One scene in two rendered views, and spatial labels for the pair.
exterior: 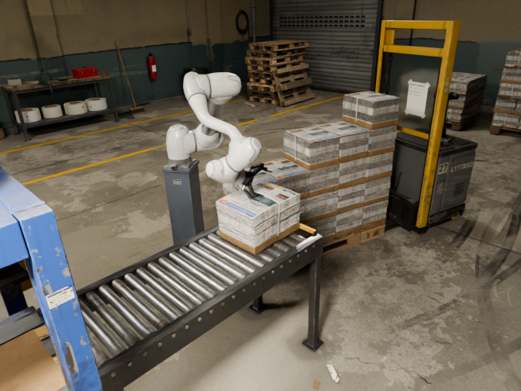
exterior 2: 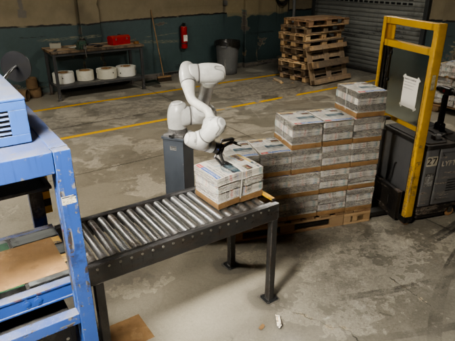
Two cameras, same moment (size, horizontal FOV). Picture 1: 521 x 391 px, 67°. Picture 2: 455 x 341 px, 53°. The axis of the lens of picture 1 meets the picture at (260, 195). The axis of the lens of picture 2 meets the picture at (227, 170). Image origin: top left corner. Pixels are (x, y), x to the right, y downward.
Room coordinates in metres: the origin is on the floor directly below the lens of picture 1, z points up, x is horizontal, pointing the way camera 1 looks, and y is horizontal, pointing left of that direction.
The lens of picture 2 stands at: (-0.81, -0.49, 2.24)
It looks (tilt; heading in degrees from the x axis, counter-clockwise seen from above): 24 degrees down; 10
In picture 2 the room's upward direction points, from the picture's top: straight up
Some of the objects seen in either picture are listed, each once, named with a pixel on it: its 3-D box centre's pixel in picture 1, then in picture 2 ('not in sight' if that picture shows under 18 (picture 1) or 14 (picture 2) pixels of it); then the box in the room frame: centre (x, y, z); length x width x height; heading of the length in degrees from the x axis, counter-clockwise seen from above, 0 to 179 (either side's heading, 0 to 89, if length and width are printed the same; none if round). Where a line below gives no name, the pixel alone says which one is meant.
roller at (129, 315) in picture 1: (125, 311); (113, 235); (1.37, 0.61, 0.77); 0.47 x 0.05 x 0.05; 44
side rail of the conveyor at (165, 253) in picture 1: (170, 258); (155, 206); (1.83, 0.50, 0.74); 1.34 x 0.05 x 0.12; 134
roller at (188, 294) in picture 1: (175, 284); (152, 223); (1.55, 0.42, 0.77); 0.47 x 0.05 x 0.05; 44
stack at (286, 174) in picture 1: (296, 209); (281, 185); (3.00, -0.30, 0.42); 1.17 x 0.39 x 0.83; 117
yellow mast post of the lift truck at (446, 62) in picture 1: (434, 134); (421, 127); (3.23, -1.49, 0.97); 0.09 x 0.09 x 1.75; 27
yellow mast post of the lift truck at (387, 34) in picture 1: (379, 118); (378, 107); (3.82, -1.19, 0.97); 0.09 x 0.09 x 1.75; 27
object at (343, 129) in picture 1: (341, 128); (329, 114); (3.18, -0.68, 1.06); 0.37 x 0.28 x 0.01; 28
